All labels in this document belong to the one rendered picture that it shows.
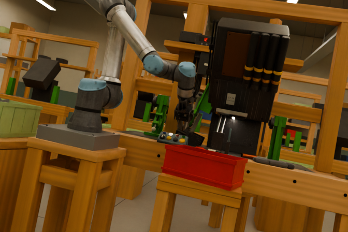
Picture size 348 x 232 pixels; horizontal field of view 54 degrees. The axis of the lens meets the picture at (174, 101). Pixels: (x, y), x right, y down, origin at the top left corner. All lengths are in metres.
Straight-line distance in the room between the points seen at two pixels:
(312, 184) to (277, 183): 0.15
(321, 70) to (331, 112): 10.14
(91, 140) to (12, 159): 0.51
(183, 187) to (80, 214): 0.41
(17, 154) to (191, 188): 0.86
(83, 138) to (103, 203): 0.38
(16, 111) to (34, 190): 0.49
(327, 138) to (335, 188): 0.65
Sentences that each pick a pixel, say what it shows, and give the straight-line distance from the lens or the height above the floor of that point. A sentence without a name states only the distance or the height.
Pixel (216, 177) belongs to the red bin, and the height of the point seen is 0.84.
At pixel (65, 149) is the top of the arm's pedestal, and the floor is 0.83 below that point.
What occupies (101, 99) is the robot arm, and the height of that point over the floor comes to 1.06.
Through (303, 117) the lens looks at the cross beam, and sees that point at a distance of 2.44.
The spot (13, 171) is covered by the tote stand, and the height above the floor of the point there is 0.64.
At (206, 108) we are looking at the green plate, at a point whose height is 1.13.
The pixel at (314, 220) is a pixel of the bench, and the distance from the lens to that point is 2.43.
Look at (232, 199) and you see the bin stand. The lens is 1.40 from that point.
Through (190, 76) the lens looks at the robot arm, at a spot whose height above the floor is 1.23.
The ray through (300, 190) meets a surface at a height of 0.82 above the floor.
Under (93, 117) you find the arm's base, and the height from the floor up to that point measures 0.97.
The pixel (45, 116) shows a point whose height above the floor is 0.33.
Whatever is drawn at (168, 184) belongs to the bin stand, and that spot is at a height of 0.77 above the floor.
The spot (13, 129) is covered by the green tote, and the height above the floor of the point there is 0.83.
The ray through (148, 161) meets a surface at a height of 0.79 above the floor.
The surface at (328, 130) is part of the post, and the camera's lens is 2.38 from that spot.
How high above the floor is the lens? 1.04
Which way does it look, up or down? 3 degrees up
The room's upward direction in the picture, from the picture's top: 11 degrees clockwise
